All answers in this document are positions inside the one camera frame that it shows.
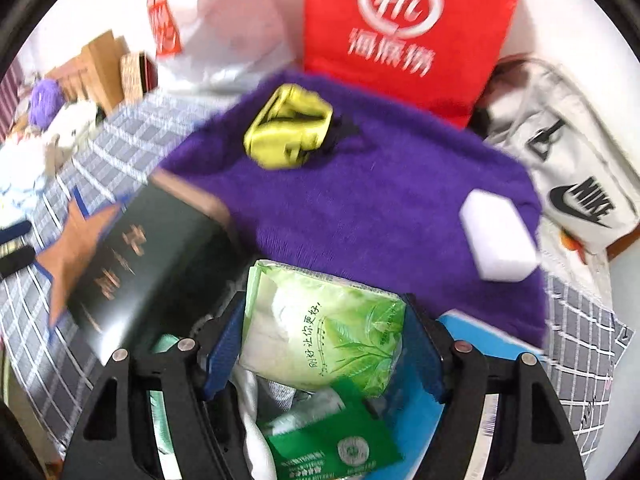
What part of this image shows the grey checked bedsheet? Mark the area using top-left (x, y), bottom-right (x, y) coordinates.
top-left (0, 87), bottom-right (636, 461)

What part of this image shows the patterned brown box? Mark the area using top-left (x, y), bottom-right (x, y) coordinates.
top-left (119, 51), bottom-right (160, 106)

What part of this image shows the black gift box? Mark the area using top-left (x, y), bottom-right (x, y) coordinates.
top-left (65, 170), bottom-right (241, 361)

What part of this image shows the white plastic bag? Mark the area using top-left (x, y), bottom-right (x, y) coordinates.
top-left (145, 0), bottom-right (306, 96)

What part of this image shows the red paper bag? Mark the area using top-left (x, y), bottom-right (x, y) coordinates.
top-left (302, 0), bottom-right (528, 130)

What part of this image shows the green tissue pack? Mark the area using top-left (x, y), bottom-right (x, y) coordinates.
top-left (239, 259), bottom-right (406, 393)

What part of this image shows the white cloth pile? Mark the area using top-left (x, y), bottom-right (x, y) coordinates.
top-left (0, 102), bottom-right (106, 221)

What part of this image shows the blue tissue pack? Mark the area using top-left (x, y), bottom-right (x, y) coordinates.
top-left (390, 310), bottom-right (546, 480)

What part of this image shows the yellow-green cloth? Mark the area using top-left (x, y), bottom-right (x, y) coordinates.
top-left (242, 84), bottom-right (361, 171)

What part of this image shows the dark green packet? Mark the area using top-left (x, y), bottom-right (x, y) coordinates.
top-left (262, 377), bottom-right (406, 480)

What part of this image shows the brown cardboard box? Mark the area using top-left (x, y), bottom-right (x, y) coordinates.
top-left (50, 30), bottom-right (131, 116)

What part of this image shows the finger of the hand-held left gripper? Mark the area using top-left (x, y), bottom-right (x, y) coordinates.
top-left (0, 222), bottom-right (33, 281)

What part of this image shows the white sponge block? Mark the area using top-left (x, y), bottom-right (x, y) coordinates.
top-left (459, 187), bottom-right (540, 282)

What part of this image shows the purple fuzzy cloth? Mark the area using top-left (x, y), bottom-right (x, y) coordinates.
top-left (157, 71), bottom-right (548, 348)

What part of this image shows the pink striped curtain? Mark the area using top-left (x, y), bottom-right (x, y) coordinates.
top-left (0, 60), bottom-right (31, 136)

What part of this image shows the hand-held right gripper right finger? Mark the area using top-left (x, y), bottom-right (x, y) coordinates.
top-left (400, 292), bottom-right (586, 480)

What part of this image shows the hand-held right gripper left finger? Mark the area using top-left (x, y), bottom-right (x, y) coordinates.
top-left (60, 292), bottom-right (251, 480)

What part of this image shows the light grey sling bag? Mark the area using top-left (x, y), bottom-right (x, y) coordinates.
top-left (482, 55), bottom-right (640, 256)

